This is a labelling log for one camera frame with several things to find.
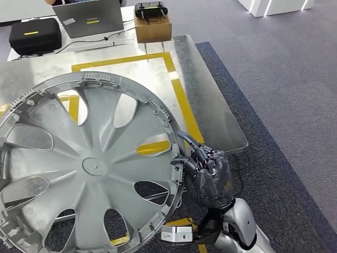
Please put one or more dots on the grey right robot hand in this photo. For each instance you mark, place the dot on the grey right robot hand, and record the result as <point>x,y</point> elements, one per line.
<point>215,181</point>

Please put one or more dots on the grey plastic wheel cover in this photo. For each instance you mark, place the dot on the grey plastic wheel cover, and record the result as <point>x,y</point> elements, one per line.
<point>93,167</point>

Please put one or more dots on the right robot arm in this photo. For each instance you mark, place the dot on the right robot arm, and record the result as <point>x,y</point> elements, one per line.
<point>239,216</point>

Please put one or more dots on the yellow floor tape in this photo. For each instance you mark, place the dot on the yellow floor tape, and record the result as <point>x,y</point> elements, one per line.
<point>182,222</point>

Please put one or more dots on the brown cardboard box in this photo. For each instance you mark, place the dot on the brown cardboard box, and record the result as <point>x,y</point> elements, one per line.
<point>152,33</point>

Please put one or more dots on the white lit display block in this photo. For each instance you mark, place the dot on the white lit display block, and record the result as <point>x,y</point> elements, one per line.
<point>258,8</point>

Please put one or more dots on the black remote controller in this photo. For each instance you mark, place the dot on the black remote controller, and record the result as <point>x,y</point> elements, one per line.
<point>151,8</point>

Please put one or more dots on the grey laptop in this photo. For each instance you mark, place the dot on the grey laptop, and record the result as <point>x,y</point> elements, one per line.
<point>105,17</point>

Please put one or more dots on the black carrying case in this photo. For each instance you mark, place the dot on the black carrying case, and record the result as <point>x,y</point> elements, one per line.
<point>34,42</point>

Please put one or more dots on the person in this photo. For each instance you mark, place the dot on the person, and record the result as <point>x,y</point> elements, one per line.
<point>53,1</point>

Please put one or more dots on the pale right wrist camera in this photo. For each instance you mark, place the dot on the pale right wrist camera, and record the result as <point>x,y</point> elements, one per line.
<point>176,234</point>

